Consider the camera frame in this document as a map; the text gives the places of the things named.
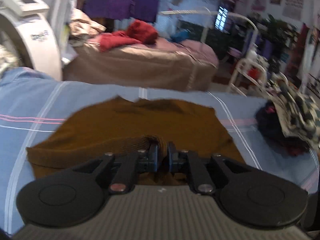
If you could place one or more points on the white beauty machine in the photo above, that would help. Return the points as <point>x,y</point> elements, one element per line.
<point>37,35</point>

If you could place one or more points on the purple hanging towel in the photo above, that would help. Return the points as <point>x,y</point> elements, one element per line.
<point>146,8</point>
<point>107,6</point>

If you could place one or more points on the crumpled beige blanket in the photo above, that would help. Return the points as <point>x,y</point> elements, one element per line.
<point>82,25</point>

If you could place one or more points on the brown knit garment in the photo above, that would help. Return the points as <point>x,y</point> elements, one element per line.
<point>112,125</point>

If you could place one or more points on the floral beige quilt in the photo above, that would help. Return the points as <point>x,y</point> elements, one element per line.
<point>7,60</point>

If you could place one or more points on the blue striped bed sheet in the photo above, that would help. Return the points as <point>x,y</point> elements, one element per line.
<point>25,100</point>

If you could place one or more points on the white hanging robe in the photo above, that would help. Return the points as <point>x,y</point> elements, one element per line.
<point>62,12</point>

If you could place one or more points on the red jacket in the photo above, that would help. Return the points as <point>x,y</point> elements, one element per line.
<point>140,31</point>

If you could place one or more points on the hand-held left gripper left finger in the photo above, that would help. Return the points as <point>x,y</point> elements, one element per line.
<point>153,156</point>

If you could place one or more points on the cream patterned cloth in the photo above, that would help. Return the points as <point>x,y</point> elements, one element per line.
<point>295,110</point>

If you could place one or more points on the dark blue cloth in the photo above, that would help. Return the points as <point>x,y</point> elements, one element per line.
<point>181,37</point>

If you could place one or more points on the dark navy clothes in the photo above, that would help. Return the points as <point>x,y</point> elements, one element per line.
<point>272,127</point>

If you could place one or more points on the green plant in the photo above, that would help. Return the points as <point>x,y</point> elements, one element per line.
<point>272,32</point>

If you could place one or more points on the brown massage bed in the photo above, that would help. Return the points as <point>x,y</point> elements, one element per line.
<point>140,65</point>

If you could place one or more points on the white metal stand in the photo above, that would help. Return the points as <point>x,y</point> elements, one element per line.
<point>185,12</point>

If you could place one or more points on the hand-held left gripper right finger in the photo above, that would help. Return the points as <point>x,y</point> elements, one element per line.
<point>172,157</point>

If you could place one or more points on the red container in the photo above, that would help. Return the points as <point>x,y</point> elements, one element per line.
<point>253,73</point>

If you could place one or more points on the white trolley rack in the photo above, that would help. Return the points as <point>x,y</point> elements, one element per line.
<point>241,66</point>

